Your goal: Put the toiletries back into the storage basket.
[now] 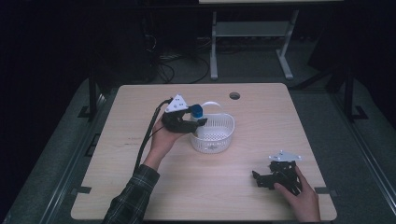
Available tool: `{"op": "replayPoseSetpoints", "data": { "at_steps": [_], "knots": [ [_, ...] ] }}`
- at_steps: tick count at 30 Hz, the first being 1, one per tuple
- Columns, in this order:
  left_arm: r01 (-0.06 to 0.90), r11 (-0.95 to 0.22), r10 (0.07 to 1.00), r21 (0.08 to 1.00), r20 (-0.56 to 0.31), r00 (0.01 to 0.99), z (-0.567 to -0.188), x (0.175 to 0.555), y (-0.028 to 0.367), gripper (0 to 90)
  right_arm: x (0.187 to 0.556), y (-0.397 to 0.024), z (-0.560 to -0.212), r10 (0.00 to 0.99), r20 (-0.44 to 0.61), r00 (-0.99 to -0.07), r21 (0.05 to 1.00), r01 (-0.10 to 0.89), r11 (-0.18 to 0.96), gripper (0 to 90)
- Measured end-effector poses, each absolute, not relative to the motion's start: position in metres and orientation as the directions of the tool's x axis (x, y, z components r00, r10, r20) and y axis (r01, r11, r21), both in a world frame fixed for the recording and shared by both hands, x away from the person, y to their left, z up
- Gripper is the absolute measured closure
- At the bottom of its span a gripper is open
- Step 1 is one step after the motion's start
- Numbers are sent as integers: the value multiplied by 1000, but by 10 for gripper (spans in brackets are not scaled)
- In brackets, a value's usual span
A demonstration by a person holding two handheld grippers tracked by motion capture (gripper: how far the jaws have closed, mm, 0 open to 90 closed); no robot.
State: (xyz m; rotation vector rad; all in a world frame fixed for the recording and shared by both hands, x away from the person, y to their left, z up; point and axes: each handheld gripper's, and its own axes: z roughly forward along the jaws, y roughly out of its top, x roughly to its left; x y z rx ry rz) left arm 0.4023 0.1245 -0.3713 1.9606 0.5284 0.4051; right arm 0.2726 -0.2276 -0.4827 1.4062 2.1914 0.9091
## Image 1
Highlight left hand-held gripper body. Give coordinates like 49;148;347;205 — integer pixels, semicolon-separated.
161;93;192;133

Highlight white metal desk frame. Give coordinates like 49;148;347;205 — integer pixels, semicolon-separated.
199;0;344;81

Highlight dark tape strip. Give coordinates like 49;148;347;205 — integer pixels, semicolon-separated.
314;186;338;197
71;186;93;196

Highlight person's right hand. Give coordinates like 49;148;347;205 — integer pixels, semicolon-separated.
274;164;321;217

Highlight person's left hand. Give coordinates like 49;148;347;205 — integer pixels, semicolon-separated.
143;119;187;171

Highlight black floor cables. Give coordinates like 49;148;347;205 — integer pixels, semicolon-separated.
143;33;211;85

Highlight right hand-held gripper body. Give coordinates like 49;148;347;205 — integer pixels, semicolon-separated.
268;149;304;196

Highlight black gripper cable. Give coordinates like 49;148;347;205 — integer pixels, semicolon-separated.
133;97;174;174

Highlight metal floor rail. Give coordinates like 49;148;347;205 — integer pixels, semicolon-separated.
38;92;108;224
330;92;396;216

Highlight black metal stand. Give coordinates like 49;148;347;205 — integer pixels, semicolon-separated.
78;68;106;119
341;66;369;121

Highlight white bottle with blue cap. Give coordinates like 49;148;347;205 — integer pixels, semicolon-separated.
190;104;205;123

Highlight white plastic basket with handle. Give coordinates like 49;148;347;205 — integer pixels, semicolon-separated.
188;101;235;154

